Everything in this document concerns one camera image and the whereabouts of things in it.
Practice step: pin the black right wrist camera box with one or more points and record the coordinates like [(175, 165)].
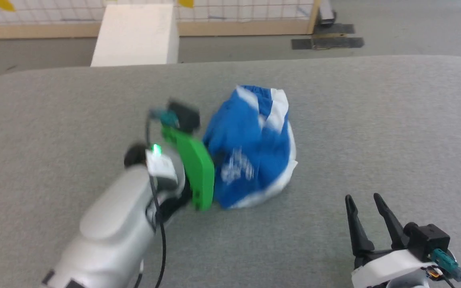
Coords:
[(428, 238)]

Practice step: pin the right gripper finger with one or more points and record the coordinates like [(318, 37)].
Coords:
[(392, 226), (357, 228)]

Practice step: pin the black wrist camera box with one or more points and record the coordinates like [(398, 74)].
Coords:
[(428, 238), (184, 114)]

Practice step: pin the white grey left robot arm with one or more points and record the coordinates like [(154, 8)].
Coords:
[(110, 224)]

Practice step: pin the blue white shorts garment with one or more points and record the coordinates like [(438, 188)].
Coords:
[(246, 148)]

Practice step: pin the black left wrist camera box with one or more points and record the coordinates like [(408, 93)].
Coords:
[(184, 114)]

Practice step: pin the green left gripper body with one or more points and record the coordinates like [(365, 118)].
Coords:
[(196, 168)]

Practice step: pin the yellow toy behind mesh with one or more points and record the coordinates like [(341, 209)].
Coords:
[(186, 3), (4, 4)]

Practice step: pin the white rectangular block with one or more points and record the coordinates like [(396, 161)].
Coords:
[(134, 36)]

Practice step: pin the long black floor tape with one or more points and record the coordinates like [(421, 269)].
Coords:
[(326, 43)]

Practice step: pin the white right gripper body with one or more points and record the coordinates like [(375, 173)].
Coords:
[(386, 268)]

